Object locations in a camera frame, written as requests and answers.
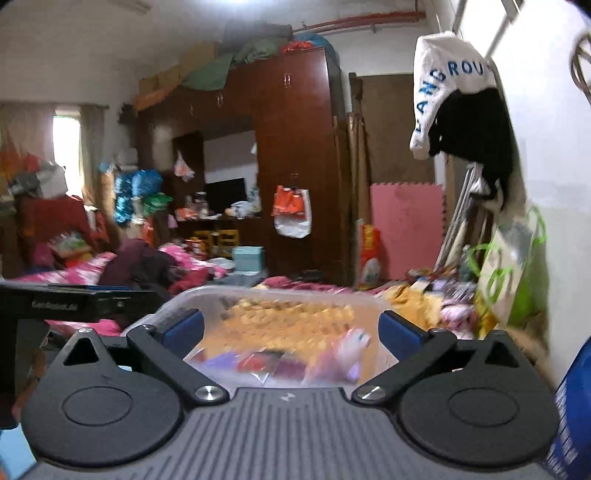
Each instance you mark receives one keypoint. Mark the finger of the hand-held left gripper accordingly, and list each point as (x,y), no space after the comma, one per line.
(120,304)
(120,289)

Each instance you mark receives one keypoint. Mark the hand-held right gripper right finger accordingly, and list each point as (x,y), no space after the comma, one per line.
(399,331)

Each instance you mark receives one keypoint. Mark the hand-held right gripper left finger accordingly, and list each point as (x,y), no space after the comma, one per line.
(184,328)

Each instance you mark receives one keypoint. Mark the large purple tissue pack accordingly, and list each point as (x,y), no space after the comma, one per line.
(224,361)

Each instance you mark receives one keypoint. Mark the purple floral tissue pack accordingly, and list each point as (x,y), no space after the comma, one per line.
(348,353)

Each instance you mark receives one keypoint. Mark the white plastic basket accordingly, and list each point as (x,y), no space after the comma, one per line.
(277,318)

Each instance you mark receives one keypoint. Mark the dark clothes pile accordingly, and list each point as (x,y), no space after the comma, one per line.
(138,267)

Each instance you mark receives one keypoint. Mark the yellow printed cloth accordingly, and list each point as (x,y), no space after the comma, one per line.
(415,302)

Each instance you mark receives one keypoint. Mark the pink floral blanket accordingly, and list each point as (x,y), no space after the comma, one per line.
(60,274)

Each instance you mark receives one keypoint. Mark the red and yellow sack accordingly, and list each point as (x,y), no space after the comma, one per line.
(371,256)

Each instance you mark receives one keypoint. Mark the red covered cabinet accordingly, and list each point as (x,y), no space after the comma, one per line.
(51,221)

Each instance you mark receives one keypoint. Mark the teal box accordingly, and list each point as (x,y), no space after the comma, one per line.
(248,258)

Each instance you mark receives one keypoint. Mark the blue plastic bags bundle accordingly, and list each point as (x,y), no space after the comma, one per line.
(138,196)

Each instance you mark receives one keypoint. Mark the pink foam mat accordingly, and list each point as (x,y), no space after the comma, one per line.
(406,230)

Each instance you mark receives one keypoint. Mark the green and white tote bag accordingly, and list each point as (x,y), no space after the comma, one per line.
(508,272)

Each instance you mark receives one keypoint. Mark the metal crutches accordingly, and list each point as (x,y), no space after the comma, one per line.
(461,212)

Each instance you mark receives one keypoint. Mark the small hanging plastic bag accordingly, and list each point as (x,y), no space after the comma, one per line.
(183,168)

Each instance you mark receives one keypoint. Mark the black television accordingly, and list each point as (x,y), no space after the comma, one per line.
(226,196)

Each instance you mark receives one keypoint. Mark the beige curtain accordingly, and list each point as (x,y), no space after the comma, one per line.
(92,152)

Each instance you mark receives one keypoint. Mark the window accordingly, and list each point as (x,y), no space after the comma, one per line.
(67,152)

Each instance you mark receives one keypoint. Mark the orange and white plastic bag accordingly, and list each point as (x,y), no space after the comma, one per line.
(291,212)

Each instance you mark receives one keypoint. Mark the blue shopping bag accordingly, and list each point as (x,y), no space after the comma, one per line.
(572,415)

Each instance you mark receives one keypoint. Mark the dark wooden wardrobe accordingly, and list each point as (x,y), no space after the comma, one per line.
(277,152)

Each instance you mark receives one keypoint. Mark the brown wooden door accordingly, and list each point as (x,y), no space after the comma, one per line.
(397,129)

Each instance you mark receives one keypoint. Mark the black hanging garment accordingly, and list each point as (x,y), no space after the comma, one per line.
(480,138)

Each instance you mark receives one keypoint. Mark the green cloth on wardrobe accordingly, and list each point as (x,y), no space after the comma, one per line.
(217,64)

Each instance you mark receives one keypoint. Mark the red ceiling pipe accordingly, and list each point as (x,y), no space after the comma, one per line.
(369,21)

